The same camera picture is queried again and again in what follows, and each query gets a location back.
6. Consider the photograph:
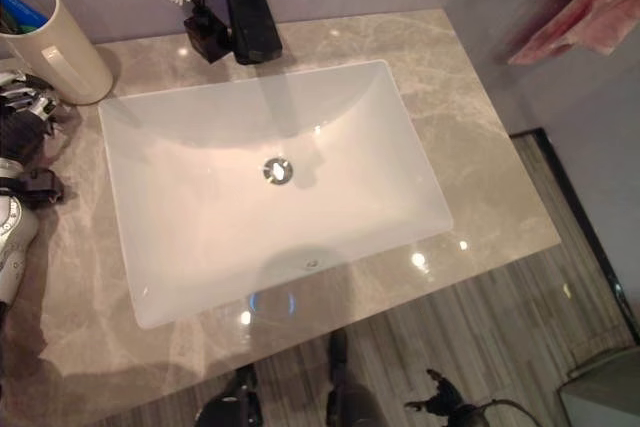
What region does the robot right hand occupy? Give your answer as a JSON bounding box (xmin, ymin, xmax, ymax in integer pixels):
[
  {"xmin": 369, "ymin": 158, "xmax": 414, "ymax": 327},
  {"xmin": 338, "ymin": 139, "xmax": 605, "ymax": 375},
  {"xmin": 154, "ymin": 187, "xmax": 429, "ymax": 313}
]
[{"xmin": 404, "ymin": 368, "xmax": 484, "ymax": 427}]

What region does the green toothbrush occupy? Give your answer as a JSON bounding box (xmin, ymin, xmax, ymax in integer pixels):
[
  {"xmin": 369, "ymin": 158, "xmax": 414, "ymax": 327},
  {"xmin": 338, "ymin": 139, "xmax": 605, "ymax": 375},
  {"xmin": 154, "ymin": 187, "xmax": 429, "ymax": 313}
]
[{"xmin": 0, "ymin": 7, "xmax": 39, "ymax": 37}]

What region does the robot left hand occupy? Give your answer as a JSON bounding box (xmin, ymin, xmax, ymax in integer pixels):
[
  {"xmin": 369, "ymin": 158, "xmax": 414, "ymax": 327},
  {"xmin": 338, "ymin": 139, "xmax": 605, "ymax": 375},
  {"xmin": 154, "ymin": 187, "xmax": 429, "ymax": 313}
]
[{"xmin": 0, "ymin": 70, "xmax": 84, "ymax": 169}]

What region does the grey box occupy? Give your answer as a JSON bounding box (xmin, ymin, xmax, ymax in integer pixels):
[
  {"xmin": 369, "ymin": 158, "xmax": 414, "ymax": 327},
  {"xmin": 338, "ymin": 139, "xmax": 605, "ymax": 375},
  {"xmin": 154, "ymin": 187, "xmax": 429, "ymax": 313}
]
[{"xmin": 556, "ymin": 345, "xmax": 640, "ymax": 427}]

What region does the robot left leg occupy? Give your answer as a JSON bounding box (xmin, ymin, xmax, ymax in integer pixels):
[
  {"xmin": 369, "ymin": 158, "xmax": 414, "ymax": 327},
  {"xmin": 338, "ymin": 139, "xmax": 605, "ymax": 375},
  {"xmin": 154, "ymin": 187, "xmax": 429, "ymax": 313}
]
[{"xmin": 193, "ymin": 363, "xmax": 262, "ymax": 427}]

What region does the dark floor threshold strip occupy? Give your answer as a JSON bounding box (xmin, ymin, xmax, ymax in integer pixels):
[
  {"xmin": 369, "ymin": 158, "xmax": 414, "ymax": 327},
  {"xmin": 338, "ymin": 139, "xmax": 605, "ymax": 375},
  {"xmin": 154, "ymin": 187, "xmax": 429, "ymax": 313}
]
[{"xmin": 508, "ymin": 128, "xmax": 640, "ymax": 344}]

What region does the dark square vase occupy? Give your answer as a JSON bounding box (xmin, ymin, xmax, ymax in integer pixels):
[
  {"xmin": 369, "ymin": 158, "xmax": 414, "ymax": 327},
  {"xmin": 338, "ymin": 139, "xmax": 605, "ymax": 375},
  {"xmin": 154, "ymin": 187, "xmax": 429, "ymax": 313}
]
[{"xmin": 182, "ymin": 4, "xmax": 232, "ymax": 65}]

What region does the pink towel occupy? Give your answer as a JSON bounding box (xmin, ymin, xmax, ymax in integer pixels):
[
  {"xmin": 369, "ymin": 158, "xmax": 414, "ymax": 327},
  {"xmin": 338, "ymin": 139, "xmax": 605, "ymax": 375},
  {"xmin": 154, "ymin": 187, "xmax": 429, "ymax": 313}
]
[{"xmin": 506, "ymin": 0, "xmax": 640, "ymax": 66}]

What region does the white rectangular sink basin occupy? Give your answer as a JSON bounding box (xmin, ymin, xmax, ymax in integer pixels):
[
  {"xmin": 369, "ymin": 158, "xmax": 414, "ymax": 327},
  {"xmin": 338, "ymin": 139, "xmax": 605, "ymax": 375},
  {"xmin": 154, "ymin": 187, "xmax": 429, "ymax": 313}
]
[{"xmin": 96, "ymin": 59, "xmax": 456, "ymax": 333}]

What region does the black faucet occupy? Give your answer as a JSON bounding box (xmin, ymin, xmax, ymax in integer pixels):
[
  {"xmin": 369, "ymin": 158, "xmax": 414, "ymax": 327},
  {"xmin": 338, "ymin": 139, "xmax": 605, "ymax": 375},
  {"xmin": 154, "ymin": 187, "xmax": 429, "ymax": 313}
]
[{"xmin": 218, "ymin": 0, "xmax": 284, "ymax": 67}]

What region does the beige ceramic mug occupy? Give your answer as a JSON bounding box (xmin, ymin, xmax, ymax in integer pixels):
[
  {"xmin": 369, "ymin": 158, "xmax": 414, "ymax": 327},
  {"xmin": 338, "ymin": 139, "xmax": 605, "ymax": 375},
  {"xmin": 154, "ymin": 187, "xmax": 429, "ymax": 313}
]
[{"xmin": 0, "ymin": 0, "xmax": 114, "ymax": 107}]

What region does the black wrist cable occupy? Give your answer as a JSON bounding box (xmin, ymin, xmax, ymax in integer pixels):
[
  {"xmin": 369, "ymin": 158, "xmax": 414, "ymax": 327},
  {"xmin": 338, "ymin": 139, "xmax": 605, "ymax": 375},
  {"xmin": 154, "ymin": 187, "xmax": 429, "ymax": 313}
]
[{"xmin": 478, "ymin": 398, "xmax": 535, "ymax": 427}]

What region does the chrome sink drain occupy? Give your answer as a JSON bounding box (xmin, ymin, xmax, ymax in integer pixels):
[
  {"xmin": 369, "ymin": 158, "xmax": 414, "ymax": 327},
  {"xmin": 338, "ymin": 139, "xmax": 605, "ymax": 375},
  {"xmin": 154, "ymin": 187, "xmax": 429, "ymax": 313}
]
[{"xmin": 261, "ymin": 156, "xmax": 296, "ymax": 185}]

